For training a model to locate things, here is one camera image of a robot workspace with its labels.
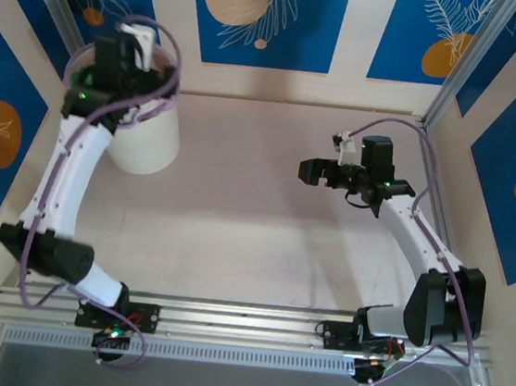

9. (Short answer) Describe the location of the white bin with pink liner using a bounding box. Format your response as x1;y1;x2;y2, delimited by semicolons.
53;35;191;180

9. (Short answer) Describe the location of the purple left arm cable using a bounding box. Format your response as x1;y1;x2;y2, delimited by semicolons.
9;5;189;372

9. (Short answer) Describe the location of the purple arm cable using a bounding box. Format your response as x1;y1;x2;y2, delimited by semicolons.
320;113;502;386
9;5;189;372

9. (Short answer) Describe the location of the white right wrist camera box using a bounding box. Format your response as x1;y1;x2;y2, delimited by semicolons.
329;129;362;168

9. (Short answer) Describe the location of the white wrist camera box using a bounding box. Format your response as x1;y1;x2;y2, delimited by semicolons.
113;20;157;73
329;129;362;168

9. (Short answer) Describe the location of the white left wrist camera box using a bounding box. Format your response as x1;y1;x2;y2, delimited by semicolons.
113;20;157;73

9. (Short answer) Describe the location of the aluminium side rail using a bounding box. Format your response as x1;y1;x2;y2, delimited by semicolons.
399;117;470;268

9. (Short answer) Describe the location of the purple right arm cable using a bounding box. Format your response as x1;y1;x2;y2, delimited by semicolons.
320;113;502;386

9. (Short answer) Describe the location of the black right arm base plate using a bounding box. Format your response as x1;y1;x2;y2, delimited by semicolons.
317;318;408;360

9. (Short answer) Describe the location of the aluminium mounting rail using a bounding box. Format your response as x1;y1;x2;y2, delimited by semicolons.
0;271;499;382

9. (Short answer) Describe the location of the grey slotted cable duct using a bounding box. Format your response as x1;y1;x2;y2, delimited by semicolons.
1;316;359;383

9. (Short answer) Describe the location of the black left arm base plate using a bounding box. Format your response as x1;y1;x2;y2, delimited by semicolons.
73;294;162;336

